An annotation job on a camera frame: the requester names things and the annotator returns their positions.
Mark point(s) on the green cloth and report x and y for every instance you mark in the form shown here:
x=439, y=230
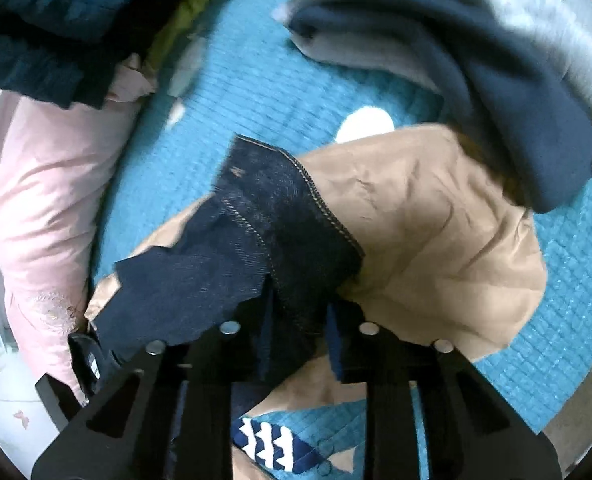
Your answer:
x=190, y=5

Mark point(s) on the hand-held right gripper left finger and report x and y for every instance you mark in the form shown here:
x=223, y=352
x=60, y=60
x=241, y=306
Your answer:
x=269, y=350

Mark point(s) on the navy fleece garment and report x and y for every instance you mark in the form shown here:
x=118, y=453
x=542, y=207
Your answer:
x=516, y=105

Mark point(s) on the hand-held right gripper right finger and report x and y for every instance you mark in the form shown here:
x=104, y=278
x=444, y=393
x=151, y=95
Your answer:
x=337, y=350

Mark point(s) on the pink pillow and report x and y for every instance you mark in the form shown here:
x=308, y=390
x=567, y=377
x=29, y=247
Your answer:
x=40, y=200

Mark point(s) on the dark navy puffer jacket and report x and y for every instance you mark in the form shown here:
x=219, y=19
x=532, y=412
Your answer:
x=50, y=25

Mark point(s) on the dark blue denim jeans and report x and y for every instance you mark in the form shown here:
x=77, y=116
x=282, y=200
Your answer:
x=256, y=240

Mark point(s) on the teal quilted blanket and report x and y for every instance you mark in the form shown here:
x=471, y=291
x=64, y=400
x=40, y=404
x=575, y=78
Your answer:
x=276, y=100

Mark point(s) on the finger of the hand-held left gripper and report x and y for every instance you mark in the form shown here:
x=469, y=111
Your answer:
x=88, y=360
x=60, y=405

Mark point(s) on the light grey sweater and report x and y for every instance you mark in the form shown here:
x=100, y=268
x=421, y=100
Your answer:
x=541, y=15

